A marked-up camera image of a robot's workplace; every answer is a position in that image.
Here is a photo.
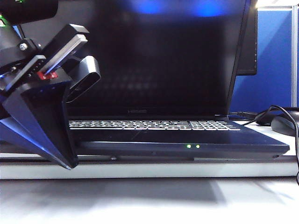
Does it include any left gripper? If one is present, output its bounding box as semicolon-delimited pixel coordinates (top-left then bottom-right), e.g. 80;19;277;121
0;23;90;170

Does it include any black Hasee laptop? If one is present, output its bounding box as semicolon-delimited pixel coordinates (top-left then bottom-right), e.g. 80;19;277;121
0;0;290;162

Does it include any black ASUS monitor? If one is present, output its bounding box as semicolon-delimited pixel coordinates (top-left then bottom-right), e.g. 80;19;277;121
235;0;258;76

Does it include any black Logitech mouse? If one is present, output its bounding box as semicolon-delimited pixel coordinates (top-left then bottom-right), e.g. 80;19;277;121
271;115;297;136

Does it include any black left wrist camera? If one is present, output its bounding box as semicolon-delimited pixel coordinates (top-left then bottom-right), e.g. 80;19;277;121
65;55;101;103

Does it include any thin black laptop cable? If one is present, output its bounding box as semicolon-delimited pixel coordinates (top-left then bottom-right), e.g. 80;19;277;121
228;111;257;121

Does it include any thick black arched cable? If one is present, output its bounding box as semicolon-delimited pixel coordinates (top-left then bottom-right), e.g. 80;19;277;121
256;105;299;185

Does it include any grey aluminium partition post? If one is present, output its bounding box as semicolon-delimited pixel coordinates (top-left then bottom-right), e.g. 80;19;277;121
291;4;299;108

